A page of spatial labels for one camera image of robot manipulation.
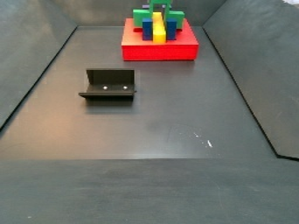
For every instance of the green stepped block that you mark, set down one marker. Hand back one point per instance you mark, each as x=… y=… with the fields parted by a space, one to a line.
x=168 y=13

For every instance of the black angled fixture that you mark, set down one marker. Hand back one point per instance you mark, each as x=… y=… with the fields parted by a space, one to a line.
x=109 y=83

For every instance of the red base board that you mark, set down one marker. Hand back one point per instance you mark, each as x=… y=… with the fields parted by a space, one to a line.
x=139 y=50

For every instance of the yellow long bar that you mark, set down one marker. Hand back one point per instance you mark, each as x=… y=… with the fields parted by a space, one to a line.
x=159 y=30

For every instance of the dark blue left post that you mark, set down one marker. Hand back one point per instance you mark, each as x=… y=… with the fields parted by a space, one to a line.
x=171 y=29

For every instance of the dark blue post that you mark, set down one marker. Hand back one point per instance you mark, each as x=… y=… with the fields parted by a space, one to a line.
x=147 y=29
x=171 y=29

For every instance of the dark blue right post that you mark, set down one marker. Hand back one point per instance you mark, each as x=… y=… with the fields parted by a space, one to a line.
x=147 y=29

